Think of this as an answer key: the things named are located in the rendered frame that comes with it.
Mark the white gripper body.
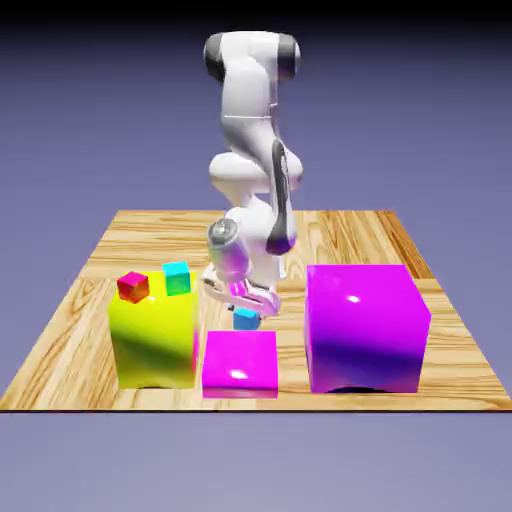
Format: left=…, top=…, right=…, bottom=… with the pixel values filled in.
left=200, top=264, right=282, bottom=320

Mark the small blue cube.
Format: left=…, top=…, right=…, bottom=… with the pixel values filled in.
left=232, top=307, right=262, bottom=332

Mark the small cyan cube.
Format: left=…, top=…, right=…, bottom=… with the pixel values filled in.
left=161, top=260, right=192, bottom=297

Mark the small red cube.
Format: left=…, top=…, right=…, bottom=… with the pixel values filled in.
left=116, top=270, right=150, bottom=305

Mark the flat magenta box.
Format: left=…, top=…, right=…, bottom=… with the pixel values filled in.
left=201, top=330, right=280, bottom=400

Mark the large yellow box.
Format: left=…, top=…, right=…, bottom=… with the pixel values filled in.
left=106, top=270, right=200, bottom=390

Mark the large magenta box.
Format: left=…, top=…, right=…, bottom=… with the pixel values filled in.
left=305, top=263, right=433, bottom=395

